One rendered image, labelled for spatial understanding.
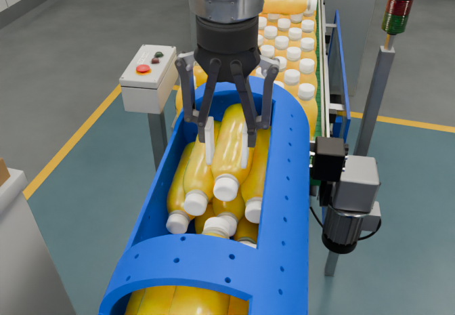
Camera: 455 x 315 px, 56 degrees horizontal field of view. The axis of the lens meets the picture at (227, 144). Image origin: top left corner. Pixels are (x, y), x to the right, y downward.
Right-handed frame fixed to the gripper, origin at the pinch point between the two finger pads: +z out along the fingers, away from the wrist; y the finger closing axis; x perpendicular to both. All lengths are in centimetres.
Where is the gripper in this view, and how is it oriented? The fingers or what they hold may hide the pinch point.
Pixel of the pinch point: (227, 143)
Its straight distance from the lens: 62.8
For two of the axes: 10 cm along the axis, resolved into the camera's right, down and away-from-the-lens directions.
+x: 1.5, -6.3, 7.6
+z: 0.0, 7.7, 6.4
